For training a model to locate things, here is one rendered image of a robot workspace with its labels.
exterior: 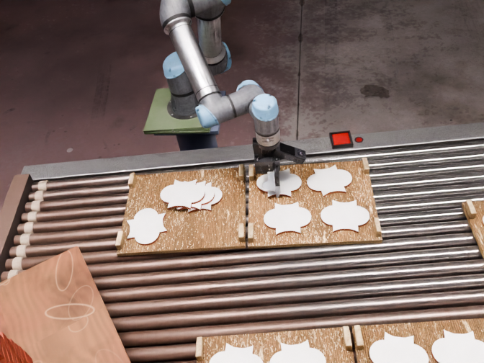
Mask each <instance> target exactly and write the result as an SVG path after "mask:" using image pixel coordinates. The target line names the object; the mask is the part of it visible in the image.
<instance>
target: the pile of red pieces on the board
mask: <svg viewBox="0 0 484 363"><path fill-rule="evenodd" d="M0 363H33V361H32V358H31V357H30V356H29V354H27V352H26V351H25V350H23V349H22V347H21V346H18V345H17V344H16V343H14V342H13V341H12V339H8V338H6V336H5V335H4V333H3V332H1V333H0Z"/></svg>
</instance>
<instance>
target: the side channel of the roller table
mask: <svg viewBox="0 0 484 363"><path fill-rule="evenodd" d="M33 183H34V181H33V179H32V177H31V176H30V174H20V175H14V178H13V180H12V183H11V185H10V188H9V191H8V193H7V195H6V199H5V200H4V204H3V206H2V209H1V212H0V282H1V274H2V273H3V272H7V270H6V268H5V263H6V260H7V259H10V255H9V250H10V248H11V247H15V245H14V237H15V236H16V235H19V234H18V231H17V228H18V225H19V224H22V214H23V213H26V211H25V204H26V203H27V202H30V201H29V193H30V192H33V191H32V184H33Z"/></svg>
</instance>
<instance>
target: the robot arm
mask: <svg viewBox="0 0 484 363"><path fill-rule="evenodd" d="M230 3H231V0H161V5H160V12H159V15H160V21H161V26H162V27H163V30H164V32H165V34H167V35H169V36H170V38H171V41H172V42H173V45H174V47H175V49H176V52H174V53H172V54H170V55H169V56H168V57H167V58H166V59H165V61H164V62H163V71H164V76H165V77H166V80H167V83H168V85H169V89H170V92H171V109H172V111H173V112H174V113H175V114H177V115H181V116H188V115H193V114H196V113H197V116H198V119H199V121H200V124H201V126H203V128H209V127H213V126H216V125H219V124H220V123H223V122H226V121H228V120H231V119H233V118H236V117H239V116H241V115H244V114H246V113H249V114H250V115H251V116H252V117H253V119H254V125H255V131H256V138H253V143H252V146H253V149H254V166H255V172H256V174H267V172H271V171H274V173H269V175H268V180H267V181H266V182H264V183H263V184H262V188H263V189H268V190H272V191H275V192H276V196H277V198H278V197H279V195H280V193H281V190H280V180H279V171H280V158H284V159H287V160H289V161H293V162H295V163H299V164H304V162H305V160H306V152H305V151H304V150H301V149H299V148H295V147H292V146H290V145H286V144H284V143H280V131H279V114H278V113H279V107H278V105H277V100H276V98H275V97H273V96H271V95H270V94H265V93H264V91H263V89H262V88H261V87H260V86H259V85H258V84H257V83H256V82H255V81H252V80H246V81H243V82H242V83H241V84H240V85H238V88H237V90H236V92H233V93H232V94H228V95H225V96H224V97H222V94H221V93H220V90H219V88H218V85H217V84H216V82H215V79H214V77H213V76H215V75H218V74H219V73H224V72H225V71H228V70H229V69H230V67H231V63H232V61H231V57H230V51H229V49H228V46H227V45H226V44H225V43H224V42H222V39H221V20H220V17H221V15H222V14H223V12H224V9H225V6H227V5H229V4H230ZM192 17H196V18H197V31H198V38H199V43H198V42H197V38H196V37H195V35H194V32H193V30H192V27H191V25H192V20H191V18H192Z"/></svg>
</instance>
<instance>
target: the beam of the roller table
mask: <svg viewBox="0 0 484 363"><path fill-rule="evenodd" d="M351 137H352V140H353V144H354V145H353V148H339V149H332V146H331V140H330V137H325V138H311V139H303V140H288V141H281V142H280V143H284V144H286V145H290V146H292V147H295V148H299V149H301V150H304V151H305V152H306V157H311V156H326V155H334V154H342V153H357V152H365V151H380V150H388V149H396V148H411V147H419V146H427V145H442V144H450V143H465V142H473V141H481V140H484V122H477V123H469V124H461V125H447V126H438V127H425V128H416V129H409V130H394V131H386V132H378V133H364V134H356V135H351ZM356 137H361V138H363V141H362V142H361V143H357V142H355V140H354V139H355V138H356ZM249 162H254V149H253V146H252V144H251V145H236V146H228V147H220V148H206V149H198V150H190V151H175V152H168V153H153V154H145V155H137V156H123V157H114V158H101V159H92V160H85V161H70V162H62V163H47V164H40V165H31V166H24V168H23V170H22V173H21V174H30V176H31V177H32V179H33V181H34V182H40V181H47V180H48V181H57V180H65V179H80V178H88V177H96V176H111V175H119V174H130V173H133V172H135V173H142V172H149V171H165V170H173V169H188V168H196V167H203V166H219V165H226V164H235V163H249Z"/></svg>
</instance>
